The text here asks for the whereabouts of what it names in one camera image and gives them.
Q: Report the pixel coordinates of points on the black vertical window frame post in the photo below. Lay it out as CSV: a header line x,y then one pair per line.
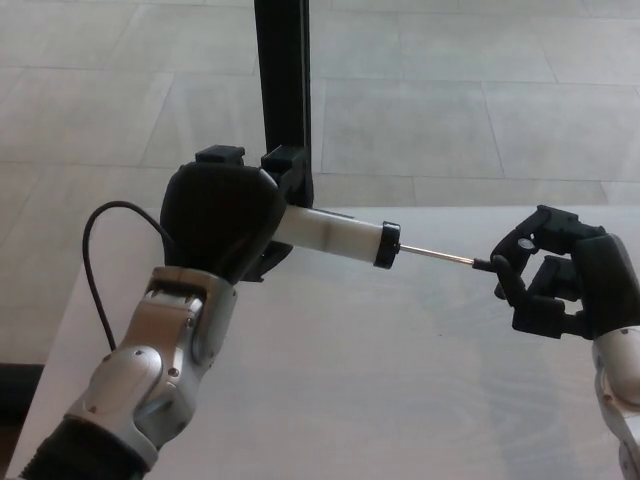
x,y
282,75

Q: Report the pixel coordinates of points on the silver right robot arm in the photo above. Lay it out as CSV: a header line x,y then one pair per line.
x,y
622,390

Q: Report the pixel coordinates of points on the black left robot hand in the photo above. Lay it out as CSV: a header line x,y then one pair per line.
x,y
215,215

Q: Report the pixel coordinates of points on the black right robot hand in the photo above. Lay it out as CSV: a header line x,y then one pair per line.
x,y
600,280

